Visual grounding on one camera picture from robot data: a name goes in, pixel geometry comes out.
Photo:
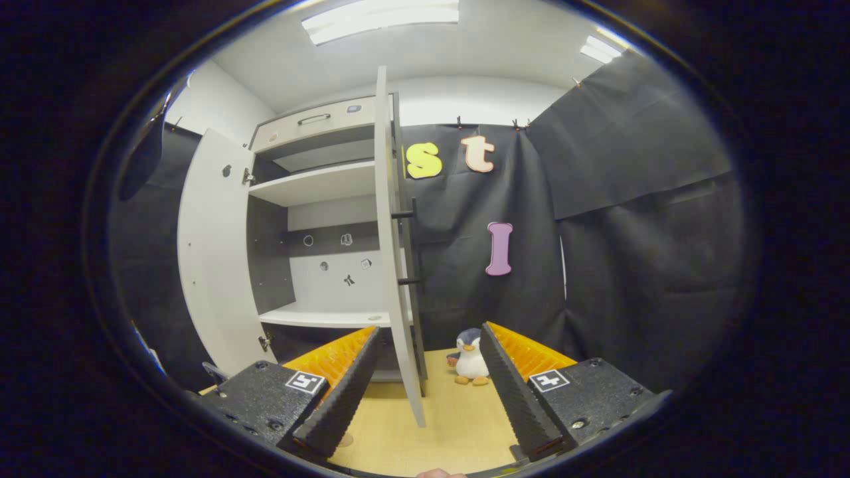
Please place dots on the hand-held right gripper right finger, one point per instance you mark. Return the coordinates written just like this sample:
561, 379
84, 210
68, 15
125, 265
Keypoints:
514, 398

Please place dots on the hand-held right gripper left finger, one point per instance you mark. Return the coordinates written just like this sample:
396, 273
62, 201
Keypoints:
345, 398

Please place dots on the white cabinet door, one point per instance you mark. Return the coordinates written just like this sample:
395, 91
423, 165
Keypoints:
212, 265
392, 265

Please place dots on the white cabinet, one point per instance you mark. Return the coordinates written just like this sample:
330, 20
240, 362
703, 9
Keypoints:
319, 182

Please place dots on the white cabinet drawer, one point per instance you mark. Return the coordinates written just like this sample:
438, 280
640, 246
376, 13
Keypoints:
352, 119

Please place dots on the penguin plush toy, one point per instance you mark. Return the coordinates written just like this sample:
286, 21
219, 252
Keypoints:
471, 362

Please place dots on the black backdrop cloth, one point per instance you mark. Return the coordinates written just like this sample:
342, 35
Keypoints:
153, 265
664, 279

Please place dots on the small ceiling light panel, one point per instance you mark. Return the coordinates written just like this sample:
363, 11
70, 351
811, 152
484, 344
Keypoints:
601, 50

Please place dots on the long ceiling light panel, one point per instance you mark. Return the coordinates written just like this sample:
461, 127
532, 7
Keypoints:
378, 16

